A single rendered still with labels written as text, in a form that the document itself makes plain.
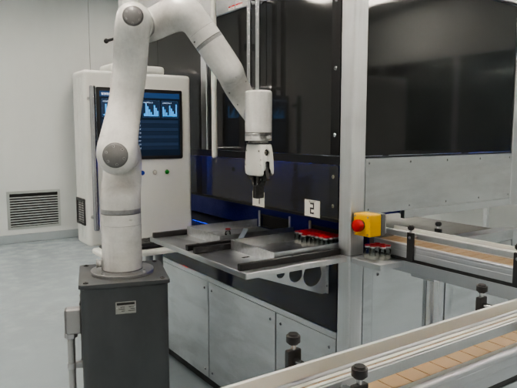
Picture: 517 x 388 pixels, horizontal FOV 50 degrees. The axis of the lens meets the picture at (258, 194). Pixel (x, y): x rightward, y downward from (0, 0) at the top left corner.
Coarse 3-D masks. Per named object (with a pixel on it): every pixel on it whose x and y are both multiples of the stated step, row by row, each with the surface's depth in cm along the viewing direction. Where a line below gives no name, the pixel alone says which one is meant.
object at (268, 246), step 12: (240, 240) 195; (252, 240) 198; (264, 240) 201; (276, 240) 204; (288, 240) 207; (240, 252) 188; (252, 252) 182; (264, 252) 176; (276, 252) 172; (288, 252) 175; (300, 252) 178
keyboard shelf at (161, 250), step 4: (96, 248) 231; (156, 248) 231; (160, 248) 231; (164, 248) 231; (92, 252) 231; (96, 252) 227; (100, 252) 224; (144, 252) 225; (148, 252) 226; (152, 252) 226; (156, 252) 227; (160, 252) 228; (164, 252) 229; (168, 252) 230; (172, 252) 232; (100, 256) 223
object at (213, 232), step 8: (208, 224) 226; (216, 224) 228; (224, 224) 230; (232, 224) 232; (240, 224) 235; (248, 224) 237; (256, 224) 239; (192, 232) 217; (200, 232) 211; (208, 232) 206; (216, 232) 224; (224, 232) 224; (232, 232) 224; (240, 232) 224; (248, 232) 206; (256, 232) 208; (264, 232) 210; (272, 232) 213; (280, 232) 215; (208, 240) 206; (216, 240) 201
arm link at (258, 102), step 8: (248, 96) 167; (256, 96) 166; (264, 96) 166; (248, 104) 167; (256, 104) 166; (264, 104) 166; (248, 112) 167; (256, 112) 166; (264, 112) 167; (248, 120) 168; (256, 120) 167; (264, 120) 167; (248, 128) 168; (256, 128) 167; (264, 128) 167
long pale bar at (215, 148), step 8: (216, 80) 235; (216, 88) 235; (216, 96) 235; (216, 104) 236; (216, 112) 236; (216, 120) 236; (216, 128) 237; (216, 136) 237; (216, 144) 237; (216, 152) 238
